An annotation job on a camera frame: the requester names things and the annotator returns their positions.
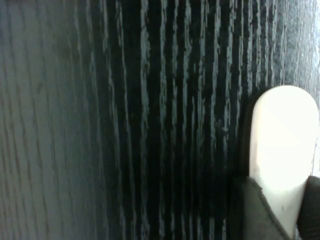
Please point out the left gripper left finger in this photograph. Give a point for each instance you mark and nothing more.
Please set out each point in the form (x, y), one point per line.
(250, 215)

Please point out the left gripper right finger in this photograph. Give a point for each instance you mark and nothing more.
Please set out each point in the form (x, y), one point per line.
(311, 212)

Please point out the white plastic knife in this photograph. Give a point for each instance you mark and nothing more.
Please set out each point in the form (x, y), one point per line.
(282, 137)

